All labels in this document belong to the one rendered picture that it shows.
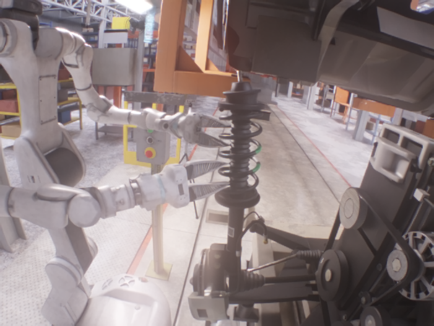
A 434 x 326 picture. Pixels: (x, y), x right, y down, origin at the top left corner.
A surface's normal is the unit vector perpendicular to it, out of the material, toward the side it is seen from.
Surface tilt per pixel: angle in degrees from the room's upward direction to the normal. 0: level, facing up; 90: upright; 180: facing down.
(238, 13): 100
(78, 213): 75
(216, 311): 81
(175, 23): 90
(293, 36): 90
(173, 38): 90
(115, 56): 90
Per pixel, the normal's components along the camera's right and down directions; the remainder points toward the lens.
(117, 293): -0.03, 0.08
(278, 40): -0.11, 0.36
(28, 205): 0.29, 0.07
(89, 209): 0.67, 0.07
